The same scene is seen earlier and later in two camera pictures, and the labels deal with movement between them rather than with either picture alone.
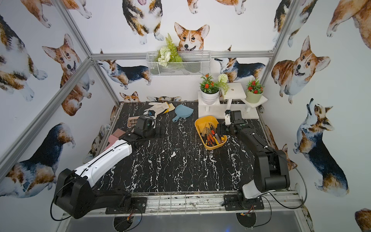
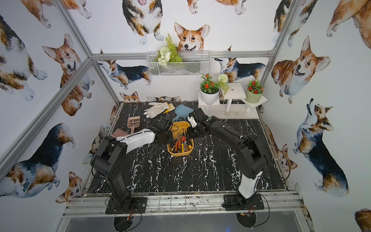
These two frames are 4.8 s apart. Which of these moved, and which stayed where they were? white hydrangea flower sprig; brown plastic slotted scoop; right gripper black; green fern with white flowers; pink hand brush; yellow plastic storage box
Moved: yellow plastic storage box; right gripper black
Stayed: white hydrangea flower sprig; pink hand brush; brown plastic slotted scoop; green fern with white flowers
